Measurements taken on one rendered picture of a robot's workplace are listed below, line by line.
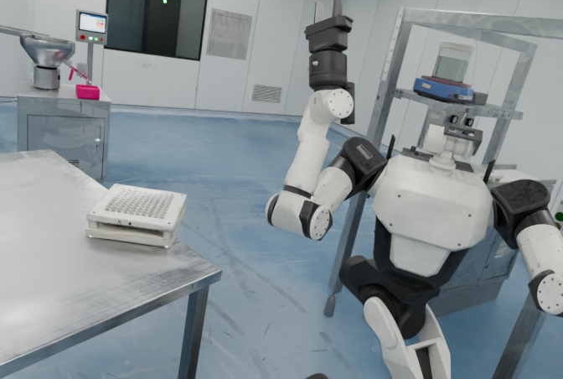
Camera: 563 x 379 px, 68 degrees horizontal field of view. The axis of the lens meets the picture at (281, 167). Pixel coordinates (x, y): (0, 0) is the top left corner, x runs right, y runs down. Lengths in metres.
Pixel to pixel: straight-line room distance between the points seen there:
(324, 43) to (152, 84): 5.67
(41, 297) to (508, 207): 1.09
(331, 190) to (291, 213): 0.15
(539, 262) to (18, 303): 1.12
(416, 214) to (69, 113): 2.92
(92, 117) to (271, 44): 4.24
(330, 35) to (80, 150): 2.88
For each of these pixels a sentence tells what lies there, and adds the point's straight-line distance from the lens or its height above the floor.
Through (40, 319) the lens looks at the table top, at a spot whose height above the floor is 0.87.
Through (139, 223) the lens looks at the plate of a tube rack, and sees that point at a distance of 1.27.
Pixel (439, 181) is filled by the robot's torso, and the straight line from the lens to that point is 1.07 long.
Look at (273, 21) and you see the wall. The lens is 7.21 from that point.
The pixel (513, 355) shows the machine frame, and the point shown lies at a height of 0.57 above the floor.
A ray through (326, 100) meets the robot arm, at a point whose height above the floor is 1.40.
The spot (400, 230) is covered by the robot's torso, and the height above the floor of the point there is 1.11.
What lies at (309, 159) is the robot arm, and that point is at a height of 1.27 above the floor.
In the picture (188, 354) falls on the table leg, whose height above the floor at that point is 0.59.
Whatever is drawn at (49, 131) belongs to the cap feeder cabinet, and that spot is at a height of 0.50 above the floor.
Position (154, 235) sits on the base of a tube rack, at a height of 0.89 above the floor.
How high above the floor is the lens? 1.52
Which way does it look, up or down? 18 degrees down
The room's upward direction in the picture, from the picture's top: 11 degrees clockwise
